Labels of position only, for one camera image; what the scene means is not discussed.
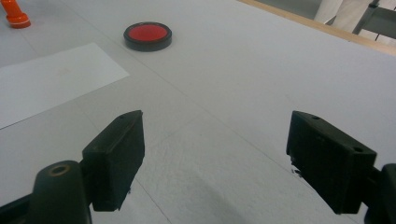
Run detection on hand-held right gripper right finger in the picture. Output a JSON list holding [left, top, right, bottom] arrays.
[[285, 110, 378, 216]]

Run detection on grey metal stand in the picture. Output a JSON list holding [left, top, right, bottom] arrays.
[[352, 0, 396, 42]]

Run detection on red ink pad black rim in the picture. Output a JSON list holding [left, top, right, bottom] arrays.
[[122, 21, 173, 52]]

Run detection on white table cover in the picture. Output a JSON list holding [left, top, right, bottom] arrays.
[[0, 0, 396, 224]]

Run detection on white paper sheet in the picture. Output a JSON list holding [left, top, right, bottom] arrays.
[[0, 42, 131, 131]]

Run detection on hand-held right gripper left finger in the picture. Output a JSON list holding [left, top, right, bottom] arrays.
[[81, 109, 146, 213]]

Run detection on orange stamp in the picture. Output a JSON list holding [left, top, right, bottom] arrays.
[[0, 0, 32, 30]]

